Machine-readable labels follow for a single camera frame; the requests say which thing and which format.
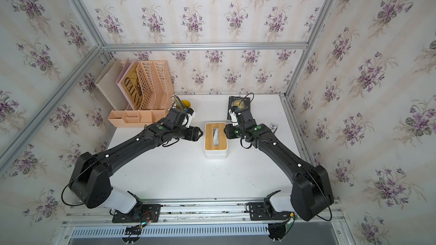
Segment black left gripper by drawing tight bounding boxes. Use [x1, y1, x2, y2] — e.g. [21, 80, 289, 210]
[171, 125, 205, 141]

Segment white bamboo tissue box lid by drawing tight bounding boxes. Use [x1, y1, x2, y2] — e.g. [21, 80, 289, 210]
[204, 122, 228, 155]

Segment blue tissue paper pack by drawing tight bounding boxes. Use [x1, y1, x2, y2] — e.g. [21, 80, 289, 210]
[212, 127, 220, 146]

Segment toothpaste tube box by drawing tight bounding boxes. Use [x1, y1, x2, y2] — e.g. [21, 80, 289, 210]
[270, 122, 279, 133]

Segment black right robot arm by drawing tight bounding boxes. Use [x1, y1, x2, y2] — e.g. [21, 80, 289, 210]
[224, 107, 334, 221]

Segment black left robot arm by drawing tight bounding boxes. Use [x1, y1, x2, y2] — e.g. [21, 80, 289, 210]
[67, 108, 203, 214]

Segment white tissue box base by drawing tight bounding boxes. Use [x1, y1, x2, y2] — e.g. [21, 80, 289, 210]
[205, 150, 228, 160]

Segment yellow pen cup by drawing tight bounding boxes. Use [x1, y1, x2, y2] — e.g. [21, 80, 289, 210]
[181, 100, 191, 108]

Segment pink desk file organizer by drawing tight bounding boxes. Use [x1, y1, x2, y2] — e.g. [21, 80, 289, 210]
[108, 61, 174, 128]

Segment brown book in organizer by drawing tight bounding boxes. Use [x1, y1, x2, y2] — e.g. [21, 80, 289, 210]
[120, 61, 143, 110]

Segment beige folder in organizer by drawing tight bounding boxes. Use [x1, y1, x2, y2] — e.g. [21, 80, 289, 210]
[95, 59, 128, 111]

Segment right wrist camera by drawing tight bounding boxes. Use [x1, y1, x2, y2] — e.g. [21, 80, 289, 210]
[229, 106, 238, 126]

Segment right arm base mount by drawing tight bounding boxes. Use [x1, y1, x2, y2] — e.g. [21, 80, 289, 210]
[245, 202, 294, 221]

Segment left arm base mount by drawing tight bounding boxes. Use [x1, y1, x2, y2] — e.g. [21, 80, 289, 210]
[112, 204, 162, 223]

